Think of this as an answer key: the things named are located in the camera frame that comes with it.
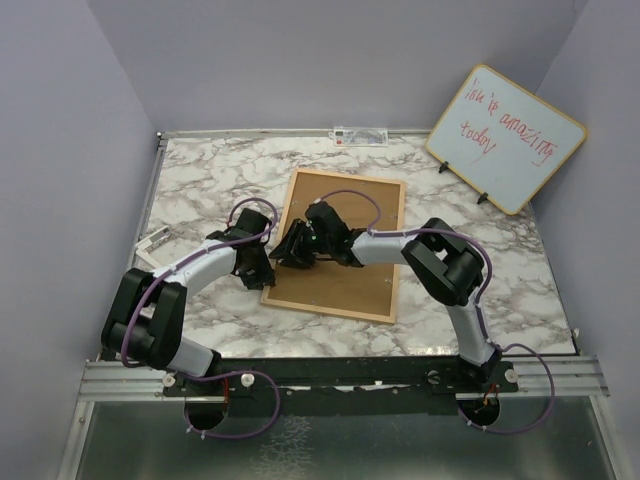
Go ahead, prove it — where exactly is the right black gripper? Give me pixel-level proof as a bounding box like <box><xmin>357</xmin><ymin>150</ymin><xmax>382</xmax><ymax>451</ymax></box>
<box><xmin>269</xmin><ymin>219</ymin><xmax>333</xmax><ymax>270</ymax></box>

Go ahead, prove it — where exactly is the light wooden picture frame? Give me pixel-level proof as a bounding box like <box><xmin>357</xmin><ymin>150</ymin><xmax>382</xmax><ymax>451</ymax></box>
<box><xmin>259</xmin><ymin>167</ymin><xmax>406</xmax><ymax>325</ymax></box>

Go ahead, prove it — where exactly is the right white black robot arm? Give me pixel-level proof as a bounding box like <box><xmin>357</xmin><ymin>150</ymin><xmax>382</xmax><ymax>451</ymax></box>
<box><xmin>269</xmin><ymin>200</ymin><xmax>501</xmax><ymax>391</ymax></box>

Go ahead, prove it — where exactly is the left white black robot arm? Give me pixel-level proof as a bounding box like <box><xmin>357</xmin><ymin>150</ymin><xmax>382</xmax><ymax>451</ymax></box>
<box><xmin>101</xmin><ymin>208</ymin><xmax>275</xmax><ymax>395</ymax></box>

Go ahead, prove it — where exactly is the black mounting bar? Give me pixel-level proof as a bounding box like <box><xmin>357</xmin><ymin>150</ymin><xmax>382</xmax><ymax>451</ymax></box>
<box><xmin>164</xmin><ymin>356</ymin><xmax>518</xmax><ymax>418</ymax></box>

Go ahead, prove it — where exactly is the white label strip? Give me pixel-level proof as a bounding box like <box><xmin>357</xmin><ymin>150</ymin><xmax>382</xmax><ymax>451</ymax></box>
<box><xmin>329</xmin><ymin>127</ymin><xmax>389</xmax><ymax>147</ymax></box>

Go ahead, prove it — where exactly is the whiteboard with red writing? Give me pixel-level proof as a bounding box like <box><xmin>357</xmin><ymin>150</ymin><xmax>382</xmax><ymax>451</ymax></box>
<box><xmin>425</xmin><ymin>64</ymin><xmax>587</xmax><ymax>215</ymax></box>

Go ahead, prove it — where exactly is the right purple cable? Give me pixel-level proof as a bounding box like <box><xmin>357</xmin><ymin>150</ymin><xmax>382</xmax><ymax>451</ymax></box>
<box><xmin>312</xmin><ymin>188</ymin><xmax>557</xmax><ymax>435</ymax></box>

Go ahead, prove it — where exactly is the purple cable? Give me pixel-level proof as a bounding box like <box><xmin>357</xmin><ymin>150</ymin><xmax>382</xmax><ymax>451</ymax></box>
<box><xmin>119</xmin><ymin>197</ymin><xmax>281</xmax><ymax>441</ymax></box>
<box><xmin>312</xmin><ymin>188</ymin><xmax>557</xmax><ymax>435</ymax></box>

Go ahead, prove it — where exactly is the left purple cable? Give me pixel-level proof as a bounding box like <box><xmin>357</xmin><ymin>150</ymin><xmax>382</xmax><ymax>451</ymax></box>
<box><xmin>119</xmin><ymin>197</ymin><xmax>281</xmax><ymax>441</ymax></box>

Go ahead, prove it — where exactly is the small white bracket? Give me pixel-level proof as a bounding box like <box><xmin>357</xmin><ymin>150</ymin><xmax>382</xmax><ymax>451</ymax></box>
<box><xmin>134</xmin><ymin>226</ymin><xmax>171</xmax><ymax>269</ymax></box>

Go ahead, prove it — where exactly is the left aluminium side rail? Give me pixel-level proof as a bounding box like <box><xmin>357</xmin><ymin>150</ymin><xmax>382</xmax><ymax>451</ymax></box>
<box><xmin>114</xmin><ymin>132</ymin><xmax>168</xmax><ymax>293</ymax></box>

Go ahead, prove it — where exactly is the aluminium front rail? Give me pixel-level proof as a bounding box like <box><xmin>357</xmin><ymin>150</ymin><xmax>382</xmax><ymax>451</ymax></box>
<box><xmin>80</xmin><ymin>355</ymin><xmax>609</xmax><ymax>401</ymax></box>

